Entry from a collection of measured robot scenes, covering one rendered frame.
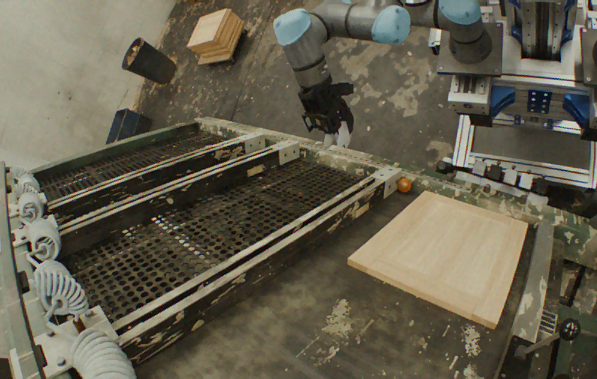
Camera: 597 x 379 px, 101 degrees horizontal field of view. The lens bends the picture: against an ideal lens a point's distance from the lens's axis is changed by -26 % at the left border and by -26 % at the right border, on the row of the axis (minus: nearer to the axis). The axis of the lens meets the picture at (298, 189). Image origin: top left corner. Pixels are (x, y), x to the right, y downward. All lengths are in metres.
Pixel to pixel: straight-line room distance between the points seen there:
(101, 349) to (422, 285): 0.62
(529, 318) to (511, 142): 1.33
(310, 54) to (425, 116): 1.71
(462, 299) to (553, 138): 1.37
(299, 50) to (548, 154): 1.54
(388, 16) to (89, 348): 0.67
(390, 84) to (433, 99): 0.36
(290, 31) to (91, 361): 0.61
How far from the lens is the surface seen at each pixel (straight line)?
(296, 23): 0.65
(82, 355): 0.44
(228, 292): 0.68
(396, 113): 2.38
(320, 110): 0.73
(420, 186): 1.19
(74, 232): 1.02
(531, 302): 0.78
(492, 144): 1.94
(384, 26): 0.63
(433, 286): 0.76
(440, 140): 2.21
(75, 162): 1.83
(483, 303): 0.76
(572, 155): 1.95
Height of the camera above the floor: 2.01
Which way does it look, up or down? 53 degrees down
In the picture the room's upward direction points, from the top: 66 degrees counter-clockwise
